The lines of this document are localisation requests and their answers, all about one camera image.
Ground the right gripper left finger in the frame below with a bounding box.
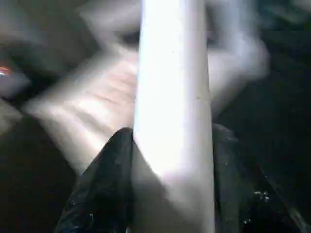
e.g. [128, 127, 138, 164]
[54, 127, 134, 233]

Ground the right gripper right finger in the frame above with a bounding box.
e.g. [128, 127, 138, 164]
[212, 123, 307, 233]

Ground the white plastic table top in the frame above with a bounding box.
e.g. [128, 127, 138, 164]
[23, 0, 271, 172]

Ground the white plastic table leg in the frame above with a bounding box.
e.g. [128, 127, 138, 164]
[132, 0, 216, 233]

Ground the black mat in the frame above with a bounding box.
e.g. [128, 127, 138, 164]
[0, 0, 311, 233]

